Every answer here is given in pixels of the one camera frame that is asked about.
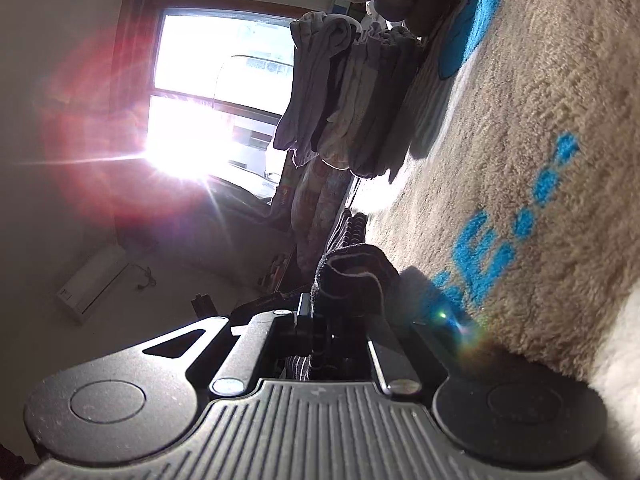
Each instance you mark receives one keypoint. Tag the cluttered dark side table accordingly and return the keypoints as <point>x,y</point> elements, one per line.
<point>272,279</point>

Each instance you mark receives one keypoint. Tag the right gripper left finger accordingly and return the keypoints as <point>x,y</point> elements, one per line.
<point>136,402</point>

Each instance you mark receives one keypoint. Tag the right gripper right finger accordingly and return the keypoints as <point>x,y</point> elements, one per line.
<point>489,402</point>

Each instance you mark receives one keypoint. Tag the black white striped garment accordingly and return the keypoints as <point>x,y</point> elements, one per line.
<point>351,281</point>

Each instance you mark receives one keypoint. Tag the grey folded laundry stack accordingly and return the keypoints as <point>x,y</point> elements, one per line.
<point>349,86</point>

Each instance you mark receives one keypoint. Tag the white wall air conditioner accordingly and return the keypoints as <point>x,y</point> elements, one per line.
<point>82,291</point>

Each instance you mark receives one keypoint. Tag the purple floral folded quilt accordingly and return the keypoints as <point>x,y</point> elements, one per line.
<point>317,201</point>

